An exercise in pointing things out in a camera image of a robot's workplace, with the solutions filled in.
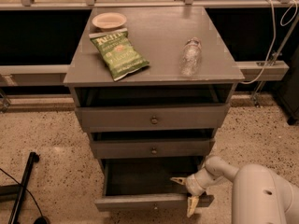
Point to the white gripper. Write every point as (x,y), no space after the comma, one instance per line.
(193,184)

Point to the grey bottom drawer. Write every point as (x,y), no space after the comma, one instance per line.
(145,183)

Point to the grey drawer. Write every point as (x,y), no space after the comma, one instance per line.
(152,148)
(145,183)
(150,117)

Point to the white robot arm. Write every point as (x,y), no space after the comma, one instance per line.
(259,195)

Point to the grey middle drawer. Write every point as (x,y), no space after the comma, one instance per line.
(152,148)

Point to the grey top drawer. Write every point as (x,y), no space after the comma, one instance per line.
(150,117)

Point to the grey wooden drawer cabinet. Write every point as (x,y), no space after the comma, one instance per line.
(163,50)

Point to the clear plastic water bottle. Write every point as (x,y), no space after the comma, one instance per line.
(191,57)

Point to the dark cabinet at right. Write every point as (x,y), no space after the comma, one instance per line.
(288,90)

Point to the green chip bag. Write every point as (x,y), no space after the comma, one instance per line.
(118,53)

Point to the black metal stand leg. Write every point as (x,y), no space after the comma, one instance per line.
(15,192)

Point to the beige paper bowl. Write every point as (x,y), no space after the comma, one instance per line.
(109,20)

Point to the metal railing frame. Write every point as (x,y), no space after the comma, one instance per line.
(45,48)

